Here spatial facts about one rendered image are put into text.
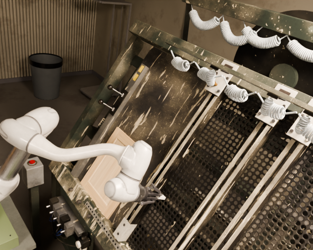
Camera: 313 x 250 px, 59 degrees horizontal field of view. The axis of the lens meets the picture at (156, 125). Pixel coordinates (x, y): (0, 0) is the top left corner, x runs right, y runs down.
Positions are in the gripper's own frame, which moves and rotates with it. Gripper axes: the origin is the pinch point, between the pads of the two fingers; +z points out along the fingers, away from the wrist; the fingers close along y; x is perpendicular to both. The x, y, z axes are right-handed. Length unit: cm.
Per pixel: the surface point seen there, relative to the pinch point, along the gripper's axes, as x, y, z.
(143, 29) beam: 86, 77, -2
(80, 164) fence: 70, -28, 5
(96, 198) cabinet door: 42, -35, 7
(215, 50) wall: 153, 137, 174
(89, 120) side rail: 94, -2, 9
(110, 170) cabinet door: 45.4, -14.7, 6.9
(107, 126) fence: 70, 6, 5
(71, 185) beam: 66, -43, 4
